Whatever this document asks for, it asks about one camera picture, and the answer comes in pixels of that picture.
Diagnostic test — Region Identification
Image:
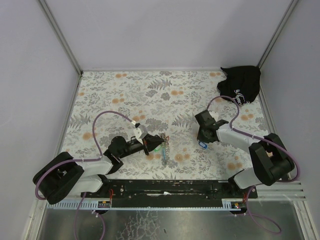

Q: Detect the blue keyring handle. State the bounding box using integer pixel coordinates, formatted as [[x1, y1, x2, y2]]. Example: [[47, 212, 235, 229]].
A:
[[161, 146, 167, 165]]

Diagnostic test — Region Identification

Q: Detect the blue key tag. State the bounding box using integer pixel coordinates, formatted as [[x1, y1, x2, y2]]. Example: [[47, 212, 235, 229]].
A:
[[198, 141, 208, 149]]

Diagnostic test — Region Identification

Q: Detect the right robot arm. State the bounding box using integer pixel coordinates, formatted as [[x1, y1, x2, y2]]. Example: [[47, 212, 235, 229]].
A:
[[195, 110, 295, 189]]

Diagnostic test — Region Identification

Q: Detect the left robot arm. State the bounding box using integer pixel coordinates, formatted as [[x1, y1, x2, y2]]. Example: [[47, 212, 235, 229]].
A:
[[32, 134, 165, 205]]

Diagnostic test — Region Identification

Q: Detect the floral table mat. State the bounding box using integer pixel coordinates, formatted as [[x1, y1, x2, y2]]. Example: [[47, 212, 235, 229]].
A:
[[61, 71, 269, 180]]

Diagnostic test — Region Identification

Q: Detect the black cloth bag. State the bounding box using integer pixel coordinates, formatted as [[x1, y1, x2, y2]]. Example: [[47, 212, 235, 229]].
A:
[[217, 65, 261, 106]]

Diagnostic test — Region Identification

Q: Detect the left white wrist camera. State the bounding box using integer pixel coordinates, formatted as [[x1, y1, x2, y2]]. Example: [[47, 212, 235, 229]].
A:
[[131, 120, 148, 145]]

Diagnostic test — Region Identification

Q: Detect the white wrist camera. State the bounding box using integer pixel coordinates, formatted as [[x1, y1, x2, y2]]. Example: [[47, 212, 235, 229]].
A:
[[131, 120, 148, 145], [209, 111, 219, 121]]

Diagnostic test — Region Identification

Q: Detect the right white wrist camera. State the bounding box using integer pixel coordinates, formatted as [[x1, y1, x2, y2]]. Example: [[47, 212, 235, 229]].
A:
[[209, 111, 219, 121]]

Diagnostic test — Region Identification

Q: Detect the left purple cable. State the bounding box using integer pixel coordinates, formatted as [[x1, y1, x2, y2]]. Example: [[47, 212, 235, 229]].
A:
[[33, 110, 137, 238]]

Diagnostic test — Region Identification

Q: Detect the purple cable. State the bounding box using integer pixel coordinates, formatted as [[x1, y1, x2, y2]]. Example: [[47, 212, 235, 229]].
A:
[[33, 110, 137, 238], [206, 95, 301, 235]]

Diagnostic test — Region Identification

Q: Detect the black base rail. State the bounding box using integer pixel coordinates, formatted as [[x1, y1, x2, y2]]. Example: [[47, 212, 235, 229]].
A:
[[85, 179, 258, 207]]

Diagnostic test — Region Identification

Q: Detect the white cable duct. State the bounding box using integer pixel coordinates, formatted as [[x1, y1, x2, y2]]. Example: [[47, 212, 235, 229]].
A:
[[46, 199, 244, 214]]

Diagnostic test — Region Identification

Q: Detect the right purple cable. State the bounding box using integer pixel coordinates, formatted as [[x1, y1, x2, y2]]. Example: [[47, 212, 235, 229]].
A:
[[206, 95, 301, 235]]

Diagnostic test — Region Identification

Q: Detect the right aluminium frame post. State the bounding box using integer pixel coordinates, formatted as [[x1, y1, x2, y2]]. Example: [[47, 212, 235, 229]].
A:
[[257, 0, 300, 69]]

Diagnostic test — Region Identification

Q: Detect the aluminium frame post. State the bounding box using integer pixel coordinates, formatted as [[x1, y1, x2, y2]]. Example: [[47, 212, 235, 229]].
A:
[[257, 0, 300, 69], [36, 0, 83, 76]]

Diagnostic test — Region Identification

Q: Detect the left aluminium frame post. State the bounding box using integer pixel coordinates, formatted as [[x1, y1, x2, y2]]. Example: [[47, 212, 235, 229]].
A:
[[36, 0, 83, 76]]

